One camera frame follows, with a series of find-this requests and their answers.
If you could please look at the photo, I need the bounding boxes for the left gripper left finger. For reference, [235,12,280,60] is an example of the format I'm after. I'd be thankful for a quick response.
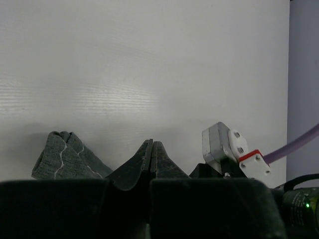
[0,139,153,239]

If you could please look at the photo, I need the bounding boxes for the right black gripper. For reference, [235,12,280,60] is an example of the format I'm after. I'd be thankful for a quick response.
[189,163,319,239]

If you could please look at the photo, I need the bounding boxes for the grey cloth napkin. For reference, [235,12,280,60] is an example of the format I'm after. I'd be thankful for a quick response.
[31,131,113,180]

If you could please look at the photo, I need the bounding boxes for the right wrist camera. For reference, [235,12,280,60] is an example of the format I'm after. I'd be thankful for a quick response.
[202,122,272,187]

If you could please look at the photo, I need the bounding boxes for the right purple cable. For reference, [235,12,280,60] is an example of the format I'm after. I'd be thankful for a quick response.
[263,123,319,166]

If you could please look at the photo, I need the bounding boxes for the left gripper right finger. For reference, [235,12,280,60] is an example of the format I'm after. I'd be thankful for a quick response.
[150,141,287,239]

